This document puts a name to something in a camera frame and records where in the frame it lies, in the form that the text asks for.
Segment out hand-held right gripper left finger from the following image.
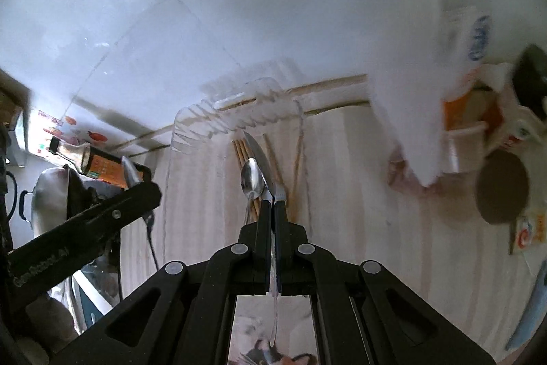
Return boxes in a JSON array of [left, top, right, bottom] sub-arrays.
[[53, 199, 273, 365]]

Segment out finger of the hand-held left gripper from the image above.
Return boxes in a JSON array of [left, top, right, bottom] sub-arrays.
[[85, 180, 162, 251]]

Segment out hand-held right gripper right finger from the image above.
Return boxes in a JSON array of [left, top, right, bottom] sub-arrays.
[[275, 199, 496, 365]]

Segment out wooden chopstick with green band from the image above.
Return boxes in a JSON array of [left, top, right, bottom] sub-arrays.
[[241, 139, 262, 221]]

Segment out large pointed steel spoon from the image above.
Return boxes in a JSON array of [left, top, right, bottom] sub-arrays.
[[121, 157, 161, 271]]

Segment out round bowl steel spoon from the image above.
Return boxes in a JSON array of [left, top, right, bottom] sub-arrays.
[[240, 158, 265, 225]]

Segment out oval bowl steel spoon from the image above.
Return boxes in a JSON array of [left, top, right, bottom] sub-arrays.
[[243, 131, 283, 346]]

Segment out clear plastic utensil container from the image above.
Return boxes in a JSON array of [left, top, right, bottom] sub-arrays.
[[162, 76, 310, 264]]

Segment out person's left forearm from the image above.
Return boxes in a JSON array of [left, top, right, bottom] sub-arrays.
[[16, 291, 83, 354]]

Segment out dark soy sauce bottle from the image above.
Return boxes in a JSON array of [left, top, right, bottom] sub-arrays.
[[49, 136, 153, 191]]

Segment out steel wok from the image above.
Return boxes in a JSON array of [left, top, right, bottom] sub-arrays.
[[19, 166, 95, 238]]

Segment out teal cabinet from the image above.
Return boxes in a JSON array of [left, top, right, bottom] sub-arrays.
[[69, 274, 117, 332]]

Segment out striped cat print table mat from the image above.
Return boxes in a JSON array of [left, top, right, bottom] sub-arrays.
[[115, 103, 547, 365]]

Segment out clear jar with brown lid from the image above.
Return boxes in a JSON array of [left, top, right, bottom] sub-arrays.
[[474, 148, 531, 225]]

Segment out small red and white box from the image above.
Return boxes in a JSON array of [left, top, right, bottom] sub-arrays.
[[508, 214, 536, 257]]

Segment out blue smartphone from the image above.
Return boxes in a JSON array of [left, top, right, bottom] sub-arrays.
[[505, 270, 547, 351]]

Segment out white plastic cap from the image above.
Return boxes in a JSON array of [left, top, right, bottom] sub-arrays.
[[508, 103, 544, 144]]

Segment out dark bottle with red cap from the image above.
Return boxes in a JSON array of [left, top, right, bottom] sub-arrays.
[[512, 43, 547, 118]]

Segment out colourful wall stickers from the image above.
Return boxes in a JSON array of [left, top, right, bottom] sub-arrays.
[[36, 110, 108, 157]]

